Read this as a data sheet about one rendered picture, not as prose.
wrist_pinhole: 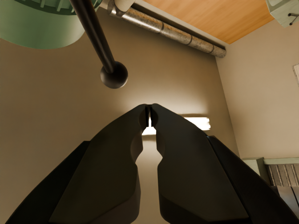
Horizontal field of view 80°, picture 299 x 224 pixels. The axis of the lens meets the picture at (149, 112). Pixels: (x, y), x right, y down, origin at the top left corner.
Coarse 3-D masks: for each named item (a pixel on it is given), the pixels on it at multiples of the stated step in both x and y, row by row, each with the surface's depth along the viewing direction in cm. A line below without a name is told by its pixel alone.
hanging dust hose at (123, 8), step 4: (116, 0) 175; (120, 0) 172; (124, 0) 170; (128, 0) 169; (132, 0) 170; (116, 4) 176; (120, 4) 175; (124, 4) 174; (128, 4) 175; (120, 8) 178; (124, 8) 178; (128, 8) 181
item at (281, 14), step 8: (272, 0) 164; (280, 0) 163; (288, 0) 164; (296, 0) 163; (272, 8) 174; (280, 8) 170; (288, 8) 172; (296, 8) 174; (280, 16) 182; (288, 16) 184; (296, 16) 184; (288, 24) 198
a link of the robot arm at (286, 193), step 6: (276, 186) 35; (294, 186) 34; (282, 192) 32; (288, 192) 32; (294, 192) 32; (282, 198) 31; (288, 198) 31; (294, 198) 31; (288, 204) 30; (294, 204) 30; (294, 210) 29
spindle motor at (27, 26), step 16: (0, 0) 18; (16, 0) 18; (32, 0) 19; (48, 0) 19; (64, 0) 20; (96, 0) 22; (0, 16) 20; (16, 16) 20; (32, 16) 20; (48, 16) 21; (64, 16) 21; (0, 32) 22; (16, 32) 22; (32, 32) 23; (48, 32) 23; (64, 32) 24; (80, 32) 28; (48, 48) 27
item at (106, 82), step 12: (72, 0) 12; (84, 0) 12; (84, 12) 13; (84, 24) 14; (96, 24) 14; (96, 36) 15; (96, 48) 17; (108, 48) 17; (108, 60) 19; (108, 72) 21; (120, 72) 21; (108, 84) 22; (120, 84) 22
